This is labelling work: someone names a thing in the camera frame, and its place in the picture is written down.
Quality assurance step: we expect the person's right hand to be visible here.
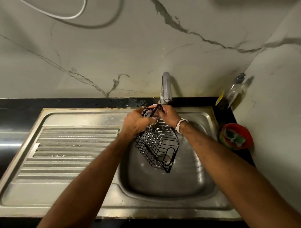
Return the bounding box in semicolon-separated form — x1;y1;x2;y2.
148;104;182;129

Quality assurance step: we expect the person's left hand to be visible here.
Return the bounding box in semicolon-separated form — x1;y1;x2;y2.
120;107;157;138

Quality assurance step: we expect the black wire rack basket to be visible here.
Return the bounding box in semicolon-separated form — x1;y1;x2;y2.
132;104;180;174

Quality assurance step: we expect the person's left forearm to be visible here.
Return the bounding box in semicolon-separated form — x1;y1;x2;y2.
37;132;141;228

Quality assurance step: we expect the person's right forearm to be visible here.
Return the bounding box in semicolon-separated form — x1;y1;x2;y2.
181;121;301;228

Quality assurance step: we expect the chrome faucet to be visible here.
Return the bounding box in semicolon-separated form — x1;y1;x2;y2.
160;72;173;105

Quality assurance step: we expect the sink drain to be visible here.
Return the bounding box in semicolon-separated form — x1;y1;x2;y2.
157;153;175;168

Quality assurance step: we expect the stainless steel sink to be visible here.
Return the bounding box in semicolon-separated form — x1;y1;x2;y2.
0;106;243;221

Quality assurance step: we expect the clear soap dispenser bottle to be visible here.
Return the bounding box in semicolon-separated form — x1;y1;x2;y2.
216;73;246;111

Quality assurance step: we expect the green scrub sponge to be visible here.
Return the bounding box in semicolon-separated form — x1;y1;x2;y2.
221;128;246;147

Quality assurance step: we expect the red bowl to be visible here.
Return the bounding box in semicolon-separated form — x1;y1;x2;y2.
220;123;254;151

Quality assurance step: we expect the white bead bracelet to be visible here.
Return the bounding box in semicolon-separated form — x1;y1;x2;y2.
175;118;189;134

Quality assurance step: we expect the white cable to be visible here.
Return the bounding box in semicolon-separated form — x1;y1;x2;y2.
19;0;88;20

